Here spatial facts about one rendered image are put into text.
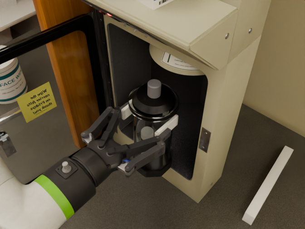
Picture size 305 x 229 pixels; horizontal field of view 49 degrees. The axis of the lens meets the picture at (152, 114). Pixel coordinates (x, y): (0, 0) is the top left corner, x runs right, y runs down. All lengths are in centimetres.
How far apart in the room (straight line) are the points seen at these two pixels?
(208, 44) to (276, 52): 60
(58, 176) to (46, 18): 32
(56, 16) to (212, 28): 39
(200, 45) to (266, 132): 70
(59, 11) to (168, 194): 53
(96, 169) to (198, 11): 33
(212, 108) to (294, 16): 43
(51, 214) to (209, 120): 33
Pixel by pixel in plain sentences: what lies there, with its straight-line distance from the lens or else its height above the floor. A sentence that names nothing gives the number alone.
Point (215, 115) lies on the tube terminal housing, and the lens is 64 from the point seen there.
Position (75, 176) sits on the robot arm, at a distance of 60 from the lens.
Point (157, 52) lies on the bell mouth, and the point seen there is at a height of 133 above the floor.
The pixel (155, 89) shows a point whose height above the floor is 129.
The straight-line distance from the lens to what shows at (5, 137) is 75.
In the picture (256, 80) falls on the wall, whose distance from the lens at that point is 113.
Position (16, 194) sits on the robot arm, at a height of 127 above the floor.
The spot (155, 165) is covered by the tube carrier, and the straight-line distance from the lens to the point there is 81.
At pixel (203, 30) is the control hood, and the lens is 44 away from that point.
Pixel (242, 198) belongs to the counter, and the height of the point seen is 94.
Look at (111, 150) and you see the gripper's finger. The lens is 65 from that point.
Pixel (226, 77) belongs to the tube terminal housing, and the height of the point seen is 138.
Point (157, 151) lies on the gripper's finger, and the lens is 66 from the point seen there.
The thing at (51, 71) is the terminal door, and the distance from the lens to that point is 73.
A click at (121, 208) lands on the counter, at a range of 91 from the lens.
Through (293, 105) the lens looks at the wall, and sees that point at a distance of 112.
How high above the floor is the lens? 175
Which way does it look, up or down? 48 degrees down
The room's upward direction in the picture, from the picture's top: straight up
